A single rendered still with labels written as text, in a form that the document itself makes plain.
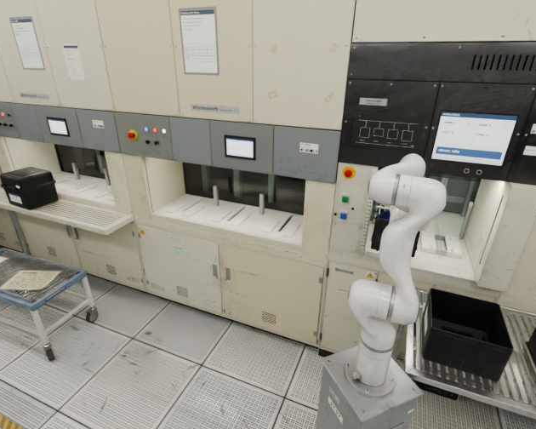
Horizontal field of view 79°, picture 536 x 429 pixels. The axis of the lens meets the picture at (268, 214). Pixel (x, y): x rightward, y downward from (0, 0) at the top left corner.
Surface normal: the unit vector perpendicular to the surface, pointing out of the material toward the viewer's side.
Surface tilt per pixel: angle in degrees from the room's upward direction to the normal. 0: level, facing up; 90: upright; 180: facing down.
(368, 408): 0
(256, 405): 0
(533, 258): 90
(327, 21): 90
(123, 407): 0
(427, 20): 94
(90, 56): 90
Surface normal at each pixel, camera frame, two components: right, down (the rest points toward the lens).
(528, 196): -0.38, 0.39
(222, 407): 0.01, -0.90
